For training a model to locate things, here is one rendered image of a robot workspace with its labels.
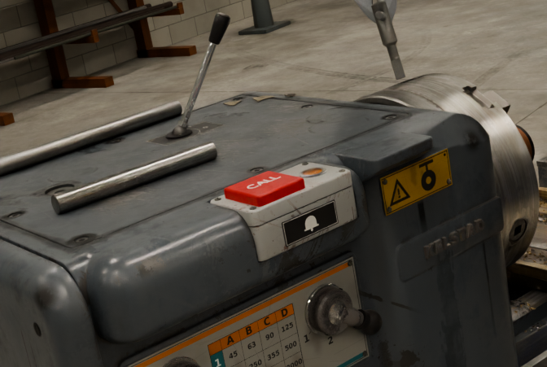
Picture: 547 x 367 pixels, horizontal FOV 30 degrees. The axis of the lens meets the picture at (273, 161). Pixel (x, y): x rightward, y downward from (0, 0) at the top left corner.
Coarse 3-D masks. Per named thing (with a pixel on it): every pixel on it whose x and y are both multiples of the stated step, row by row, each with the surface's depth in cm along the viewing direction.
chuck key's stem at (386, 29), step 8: (376, 8) 147; (384, 8) 147; (384, 24) 147; (384, 32) 148; (392, 32) 148; (384, 40) 148; (392, 40) 148; (392, 48) 148; (392, 56) 148; (392, 64) 148; (400, 64) 148; (400, 72) 148
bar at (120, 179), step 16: (208, 144) 118; (160, 160) 114; (176, 160) 115; (192, 160) 116; (208, 160) 118; (112, 176) 111; (128, 176) 112; (144, 176) 113; (160, 176) 114; (64, 192) 108; (80, 192) 109; (96, 192) 110; (112, 192) 111; (64, 208) 108
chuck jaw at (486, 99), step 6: (468, 90) 144; (474, 90) 144; (492, 90) 147; (474, 96) 143; (480, 96) 143; (486, 96) 146; (492, 96) 146; (498, 96) 146; (480, 102) 142; (486, 102) 142; (492, 102) 145; (498, 102) 145; (504, 102) 146; (504, 108) 145
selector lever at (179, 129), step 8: (208, 48) 131; (208, 56) 131; (208, 64) 131; (200, 72) 131; (200, 80) 132; (192, 96) 132; (192, 104) 132; (184, 112) 132; (184, 120) 132; (176, 128) 132; (184, 128) 132; (168, 136) 132; (176, 136) 131; (184, 136) 132
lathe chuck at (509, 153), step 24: (432, 96) 140; (456, 96) 141; (480, 120) 138; (504, 120) 140; (504, 144) 138; (504, 168) 137; (528, 168) 139; (504, 192) 136; (528, 192) 139; (504, 216) 137; (528, 216) 140; (504, 240) 139; (528, 240) 144
